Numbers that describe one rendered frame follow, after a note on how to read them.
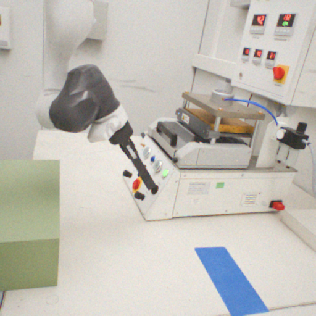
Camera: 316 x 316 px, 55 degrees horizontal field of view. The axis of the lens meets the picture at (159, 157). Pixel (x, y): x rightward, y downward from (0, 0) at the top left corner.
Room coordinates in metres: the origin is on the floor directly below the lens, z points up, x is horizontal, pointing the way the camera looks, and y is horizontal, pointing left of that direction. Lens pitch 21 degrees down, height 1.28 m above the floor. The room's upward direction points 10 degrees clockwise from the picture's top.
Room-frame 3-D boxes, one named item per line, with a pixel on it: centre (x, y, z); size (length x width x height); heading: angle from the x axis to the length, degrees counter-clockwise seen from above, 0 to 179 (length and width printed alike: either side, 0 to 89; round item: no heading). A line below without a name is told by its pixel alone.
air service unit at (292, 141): (0.93, -0.38, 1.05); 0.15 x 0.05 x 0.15; 23
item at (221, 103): (1.07, -0.22, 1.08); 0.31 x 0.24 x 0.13; 23
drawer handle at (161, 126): (1.01, -0.01, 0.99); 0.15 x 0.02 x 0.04; 23
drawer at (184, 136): (1.06, -0.14, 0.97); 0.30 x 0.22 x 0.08; 113
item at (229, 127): (1.07, -0.18, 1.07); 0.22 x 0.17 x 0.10; 23
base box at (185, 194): (1.06, -0.18, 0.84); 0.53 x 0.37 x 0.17; 113
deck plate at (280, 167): (1.09, -0.21, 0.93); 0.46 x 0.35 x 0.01; 113
